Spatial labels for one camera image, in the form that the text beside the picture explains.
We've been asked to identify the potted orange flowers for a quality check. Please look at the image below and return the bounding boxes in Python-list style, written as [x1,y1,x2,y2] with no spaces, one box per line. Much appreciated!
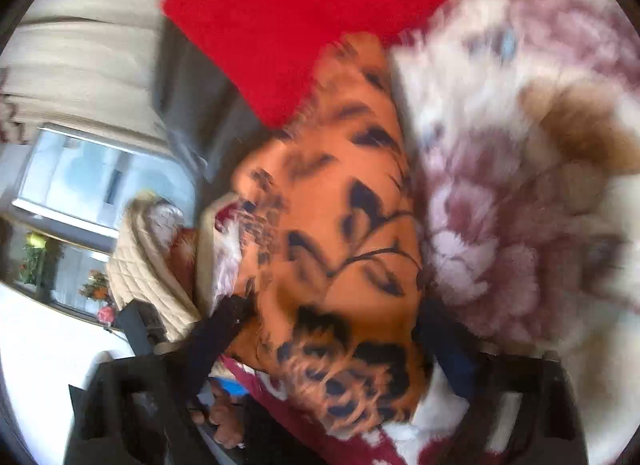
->
[79,269,113,304]

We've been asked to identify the blue cloth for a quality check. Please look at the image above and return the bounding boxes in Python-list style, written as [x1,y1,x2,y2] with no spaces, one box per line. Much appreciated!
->
[212,377,253,398]

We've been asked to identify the potted green plant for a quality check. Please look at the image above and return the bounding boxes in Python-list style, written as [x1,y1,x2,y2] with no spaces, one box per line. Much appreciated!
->
[19,230,67,292]

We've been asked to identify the orange floral blouse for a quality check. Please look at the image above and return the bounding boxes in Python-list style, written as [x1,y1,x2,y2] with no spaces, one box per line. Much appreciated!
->
[229,32,437,440]

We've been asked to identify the dark leather sofa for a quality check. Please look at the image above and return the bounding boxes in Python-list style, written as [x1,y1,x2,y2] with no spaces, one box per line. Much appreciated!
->
[150,20,281,186]

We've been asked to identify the window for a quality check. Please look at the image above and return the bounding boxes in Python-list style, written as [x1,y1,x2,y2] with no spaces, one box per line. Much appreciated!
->
[11,122,197,257]

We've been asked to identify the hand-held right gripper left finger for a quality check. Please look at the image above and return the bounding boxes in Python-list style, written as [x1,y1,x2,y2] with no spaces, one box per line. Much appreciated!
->
[64,294,255,465]

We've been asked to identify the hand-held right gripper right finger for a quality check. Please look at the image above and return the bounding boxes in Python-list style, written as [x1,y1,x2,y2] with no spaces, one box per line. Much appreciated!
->
[412,301,590,465]

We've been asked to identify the person's left hand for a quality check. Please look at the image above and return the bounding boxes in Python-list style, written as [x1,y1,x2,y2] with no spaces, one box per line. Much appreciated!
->
[200,385,249,449]

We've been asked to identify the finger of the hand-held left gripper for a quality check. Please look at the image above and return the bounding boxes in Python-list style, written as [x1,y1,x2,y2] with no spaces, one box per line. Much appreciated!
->
[116,301,169,357]

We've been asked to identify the cream dotted curtain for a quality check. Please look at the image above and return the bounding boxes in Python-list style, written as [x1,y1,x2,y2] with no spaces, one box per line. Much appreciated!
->
[0,0,175,156]

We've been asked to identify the orange patterned cloth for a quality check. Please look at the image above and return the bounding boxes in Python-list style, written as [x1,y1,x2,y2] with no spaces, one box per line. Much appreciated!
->
[169,227,199,291]

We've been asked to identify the floral plush blanket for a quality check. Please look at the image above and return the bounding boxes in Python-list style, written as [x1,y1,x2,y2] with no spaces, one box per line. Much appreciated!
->
[195,0,640,465]

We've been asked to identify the beige quilted cloth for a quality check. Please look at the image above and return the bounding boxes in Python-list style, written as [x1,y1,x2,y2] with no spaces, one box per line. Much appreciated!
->
[106,189,204,344]

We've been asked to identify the red blanket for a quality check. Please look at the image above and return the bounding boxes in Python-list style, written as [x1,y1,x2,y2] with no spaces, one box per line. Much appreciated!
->
[160,0,576,130]

